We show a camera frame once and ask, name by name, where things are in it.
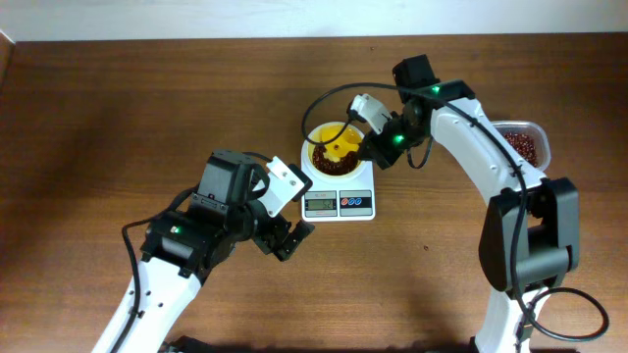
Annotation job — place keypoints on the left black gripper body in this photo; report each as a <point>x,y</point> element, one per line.
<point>266,231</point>

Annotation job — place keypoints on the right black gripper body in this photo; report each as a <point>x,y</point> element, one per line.
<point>394,137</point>

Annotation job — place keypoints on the yellow plastic measuring scoop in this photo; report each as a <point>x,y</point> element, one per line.
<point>338,149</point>

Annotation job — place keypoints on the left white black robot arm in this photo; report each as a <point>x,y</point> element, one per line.
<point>239,197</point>

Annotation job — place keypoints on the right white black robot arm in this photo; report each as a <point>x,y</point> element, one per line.
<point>530,238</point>

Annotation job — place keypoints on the white digital kitchen scale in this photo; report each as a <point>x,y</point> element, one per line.
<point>347,198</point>

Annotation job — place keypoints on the pale yellow plastic bowl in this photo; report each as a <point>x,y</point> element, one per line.
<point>314,141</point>

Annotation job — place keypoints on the red beans in bowl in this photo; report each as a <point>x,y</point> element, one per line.
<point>345,166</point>

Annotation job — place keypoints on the red adzuki beans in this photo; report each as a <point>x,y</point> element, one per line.
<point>524,145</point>

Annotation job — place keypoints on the clear plastic food container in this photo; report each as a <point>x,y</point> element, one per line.
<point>533,130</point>

